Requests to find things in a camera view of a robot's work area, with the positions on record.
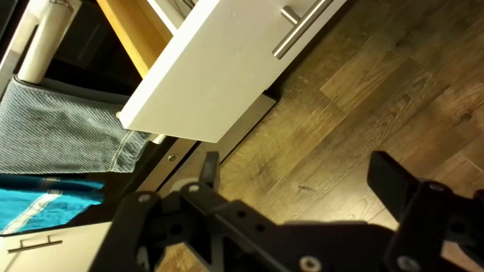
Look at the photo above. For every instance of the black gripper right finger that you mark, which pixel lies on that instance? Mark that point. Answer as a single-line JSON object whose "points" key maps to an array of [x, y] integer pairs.
{"points": [[391, 181]]}

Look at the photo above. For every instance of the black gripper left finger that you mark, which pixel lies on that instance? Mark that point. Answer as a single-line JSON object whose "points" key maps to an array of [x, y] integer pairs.
{"points": [[210, 168]]}

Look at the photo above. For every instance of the white drawer with wooden sides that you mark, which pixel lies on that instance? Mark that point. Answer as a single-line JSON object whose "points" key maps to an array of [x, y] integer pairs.
{"points": [[213, 80]]}

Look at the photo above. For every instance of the grey blue hanging towel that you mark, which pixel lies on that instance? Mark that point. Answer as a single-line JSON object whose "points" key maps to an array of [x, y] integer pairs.
{"points": [[61, 130]]}

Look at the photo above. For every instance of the bright blue striped towel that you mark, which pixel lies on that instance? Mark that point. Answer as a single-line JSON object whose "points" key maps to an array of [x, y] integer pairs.
{"points": [[40, 201]]}

